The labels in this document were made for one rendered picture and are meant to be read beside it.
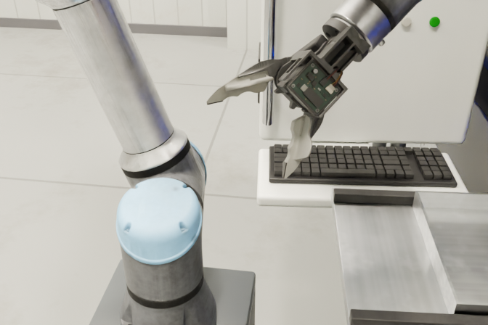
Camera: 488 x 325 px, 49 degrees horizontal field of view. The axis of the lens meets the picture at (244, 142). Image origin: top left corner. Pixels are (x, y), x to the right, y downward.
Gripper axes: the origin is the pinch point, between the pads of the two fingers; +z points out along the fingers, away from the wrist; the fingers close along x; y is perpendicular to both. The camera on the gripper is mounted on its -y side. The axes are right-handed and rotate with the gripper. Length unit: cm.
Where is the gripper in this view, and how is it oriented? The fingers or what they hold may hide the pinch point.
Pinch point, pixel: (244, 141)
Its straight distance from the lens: 73.3
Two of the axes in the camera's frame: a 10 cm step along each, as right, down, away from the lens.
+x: 7.0, 6.8, 2.2
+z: -6.9, 7.3, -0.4
